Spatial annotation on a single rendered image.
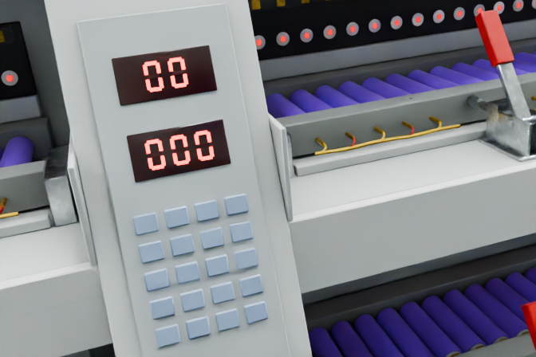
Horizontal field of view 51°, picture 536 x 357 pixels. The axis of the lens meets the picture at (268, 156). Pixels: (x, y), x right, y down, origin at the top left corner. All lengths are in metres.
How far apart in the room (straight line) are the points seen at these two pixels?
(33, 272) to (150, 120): 0.09
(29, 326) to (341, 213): 0.16
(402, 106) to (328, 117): 0.05
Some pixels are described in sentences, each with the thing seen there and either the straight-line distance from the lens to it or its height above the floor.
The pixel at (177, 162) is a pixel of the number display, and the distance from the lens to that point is 0.27.
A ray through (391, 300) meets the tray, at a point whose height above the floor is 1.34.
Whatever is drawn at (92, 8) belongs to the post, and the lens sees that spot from 0.28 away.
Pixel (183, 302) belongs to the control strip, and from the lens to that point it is 0.28.
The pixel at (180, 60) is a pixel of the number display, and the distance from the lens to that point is 0.27.
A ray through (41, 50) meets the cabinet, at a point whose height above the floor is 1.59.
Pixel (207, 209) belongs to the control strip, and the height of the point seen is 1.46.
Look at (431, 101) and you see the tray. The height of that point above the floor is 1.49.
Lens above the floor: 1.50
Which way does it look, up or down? 3 degrees down
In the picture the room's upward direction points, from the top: 10 degrees counter-clockwise
